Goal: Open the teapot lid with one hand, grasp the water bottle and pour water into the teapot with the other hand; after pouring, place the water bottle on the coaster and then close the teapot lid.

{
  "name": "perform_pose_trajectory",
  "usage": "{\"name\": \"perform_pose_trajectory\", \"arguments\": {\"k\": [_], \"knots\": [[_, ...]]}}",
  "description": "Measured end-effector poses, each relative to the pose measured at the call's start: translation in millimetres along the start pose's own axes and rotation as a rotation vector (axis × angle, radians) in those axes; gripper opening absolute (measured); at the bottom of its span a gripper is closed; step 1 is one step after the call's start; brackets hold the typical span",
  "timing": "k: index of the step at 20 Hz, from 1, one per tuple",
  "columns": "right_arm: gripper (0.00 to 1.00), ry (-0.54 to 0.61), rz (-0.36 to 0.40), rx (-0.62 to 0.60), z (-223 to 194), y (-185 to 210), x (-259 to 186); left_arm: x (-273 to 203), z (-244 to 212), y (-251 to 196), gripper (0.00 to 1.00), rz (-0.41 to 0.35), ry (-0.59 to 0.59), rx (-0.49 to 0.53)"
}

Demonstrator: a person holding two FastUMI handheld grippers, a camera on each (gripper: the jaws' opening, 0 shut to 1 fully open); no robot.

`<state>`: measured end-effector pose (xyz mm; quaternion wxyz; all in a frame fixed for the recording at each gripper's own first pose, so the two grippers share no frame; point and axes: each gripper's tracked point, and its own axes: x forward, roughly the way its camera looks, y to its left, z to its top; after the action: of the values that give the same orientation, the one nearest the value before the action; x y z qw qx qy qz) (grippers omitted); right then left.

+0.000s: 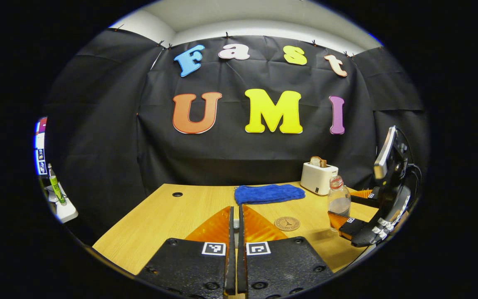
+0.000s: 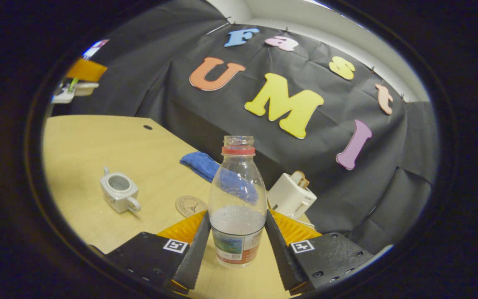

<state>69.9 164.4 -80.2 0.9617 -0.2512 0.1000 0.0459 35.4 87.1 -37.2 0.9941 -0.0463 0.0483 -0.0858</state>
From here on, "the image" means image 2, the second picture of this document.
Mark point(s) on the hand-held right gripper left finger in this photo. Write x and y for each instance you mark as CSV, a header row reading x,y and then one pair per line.
x,y
193,257

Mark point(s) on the white ceramic teacup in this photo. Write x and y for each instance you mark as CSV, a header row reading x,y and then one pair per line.
x,y
116,197

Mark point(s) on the round printed coaster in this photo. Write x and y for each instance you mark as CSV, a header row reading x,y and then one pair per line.
x,y
189,206

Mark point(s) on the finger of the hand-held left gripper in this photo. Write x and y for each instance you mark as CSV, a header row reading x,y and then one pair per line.
x,y
86,69

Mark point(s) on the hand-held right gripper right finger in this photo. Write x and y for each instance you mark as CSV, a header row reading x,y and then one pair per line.
x,y
278,253

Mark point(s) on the computer monitor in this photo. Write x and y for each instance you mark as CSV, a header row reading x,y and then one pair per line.
x,y
96,49

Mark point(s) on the blue towel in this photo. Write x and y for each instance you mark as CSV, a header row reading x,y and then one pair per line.
x,y
201,164

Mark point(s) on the white toaster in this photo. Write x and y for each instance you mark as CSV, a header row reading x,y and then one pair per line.
x,y
291,199

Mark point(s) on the toast slice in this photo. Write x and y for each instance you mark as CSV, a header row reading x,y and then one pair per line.
x,y
301,179

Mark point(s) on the clear plastic water bottle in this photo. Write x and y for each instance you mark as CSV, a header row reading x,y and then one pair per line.
x,y
237,224

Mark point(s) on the white device with green label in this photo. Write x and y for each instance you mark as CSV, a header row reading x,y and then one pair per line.
x,y
62,96

